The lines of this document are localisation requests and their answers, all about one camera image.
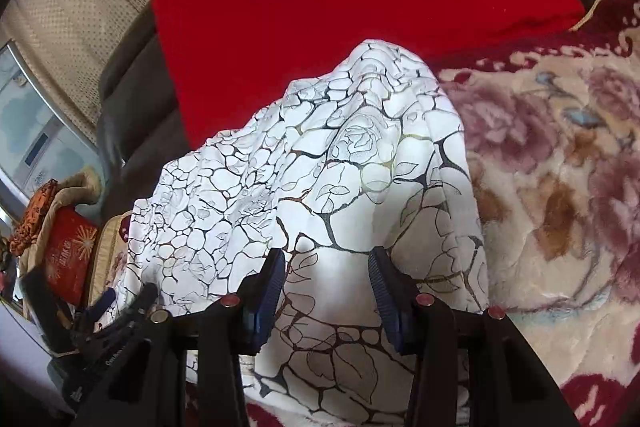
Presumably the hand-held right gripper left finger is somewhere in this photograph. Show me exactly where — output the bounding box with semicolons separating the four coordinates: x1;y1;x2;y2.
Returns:
75;248;287;427

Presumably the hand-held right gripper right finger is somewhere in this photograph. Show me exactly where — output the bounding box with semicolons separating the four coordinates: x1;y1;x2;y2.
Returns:
367;246;581;427

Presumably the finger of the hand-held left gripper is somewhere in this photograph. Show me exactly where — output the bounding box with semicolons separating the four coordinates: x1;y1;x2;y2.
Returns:
80;282;160;345
74;287;118;325

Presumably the white crack-patterned garment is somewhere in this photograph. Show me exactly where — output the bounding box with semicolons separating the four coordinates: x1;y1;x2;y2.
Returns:
102;38;491;425

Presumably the floral plush seat cover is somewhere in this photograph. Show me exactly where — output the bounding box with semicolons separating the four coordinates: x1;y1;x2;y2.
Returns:
185;0;640;427
82;212;133;308

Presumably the red embroidered pillow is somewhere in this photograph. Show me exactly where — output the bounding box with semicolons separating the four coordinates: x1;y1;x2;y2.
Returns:
42;207;98;305

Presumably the orange patterned cloth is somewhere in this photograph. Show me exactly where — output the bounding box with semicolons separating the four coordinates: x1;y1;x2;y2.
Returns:
10;179;58;258

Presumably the beige quilted cushion cover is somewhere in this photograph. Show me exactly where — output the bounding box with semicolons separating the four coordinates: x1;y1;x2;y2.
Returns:
50;167;103;218

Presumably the window with metal frame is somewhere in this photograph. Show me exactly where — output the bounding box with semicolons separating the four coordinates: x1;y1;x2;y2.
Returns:
0;39;101;208

